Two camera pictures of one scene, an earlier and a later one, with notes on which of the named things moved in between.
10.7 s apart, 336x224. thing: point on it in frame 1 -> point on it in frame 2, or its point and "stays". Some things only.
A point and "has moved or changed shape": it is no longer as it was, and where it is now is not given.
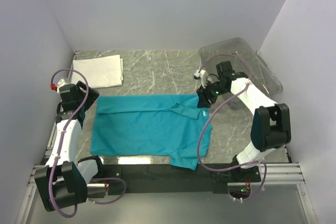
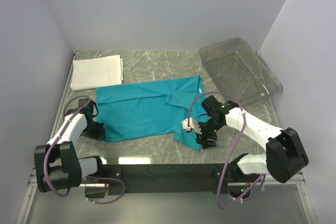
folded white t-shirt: [100, 72] stays
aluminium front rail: [274, 173] stays
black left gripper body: [92, 96] -> [94, 130]
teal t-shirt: [153, 125] has moved or changed shape
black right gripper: [202, 102] -> [202, 138]
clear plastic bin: [243, 59] stays
